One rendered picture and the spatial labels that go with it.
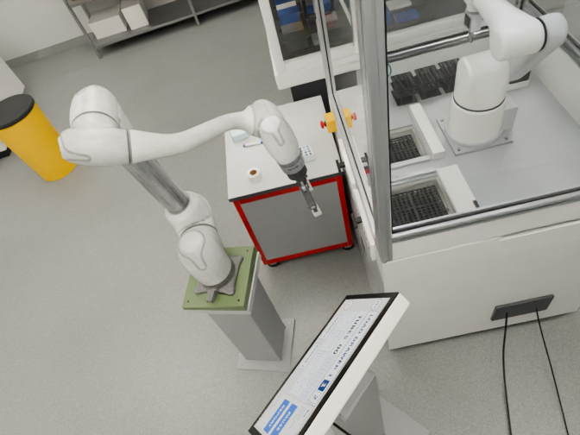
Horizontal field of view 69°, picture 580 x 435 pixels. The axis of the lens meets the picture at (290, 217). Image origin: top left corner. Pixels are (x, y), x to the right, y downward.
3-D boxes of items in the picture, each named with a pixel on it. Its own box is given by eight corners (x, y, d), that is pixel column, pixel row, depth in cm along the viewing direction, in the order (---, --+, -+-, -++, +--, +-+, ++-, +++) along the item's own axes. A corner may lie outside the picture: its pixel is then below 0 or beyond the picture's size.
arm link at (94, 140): (128, 139, 116) (124, 111, 124) (53, 141, 109) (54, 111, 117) (130, 175, 125) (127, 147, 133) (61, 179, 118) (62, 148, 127)
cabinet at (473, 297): (387, 356, 223) (382, 285, 161) (346, 208, 287) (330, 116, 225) (574, 318, 215) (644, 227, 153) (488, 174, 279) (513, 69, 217)
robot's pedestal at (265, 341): (236, 369, 236) (181, 312, 177) (246, 318, 253) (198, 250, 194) (289, 372, 229) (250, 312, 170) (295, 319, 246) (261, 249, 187)
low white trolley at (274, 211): (266, 274, 269) (228, 198, 210) (258, 200, 308) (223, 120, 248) (356, 254, 264) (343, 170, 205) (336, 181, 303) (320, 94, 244)
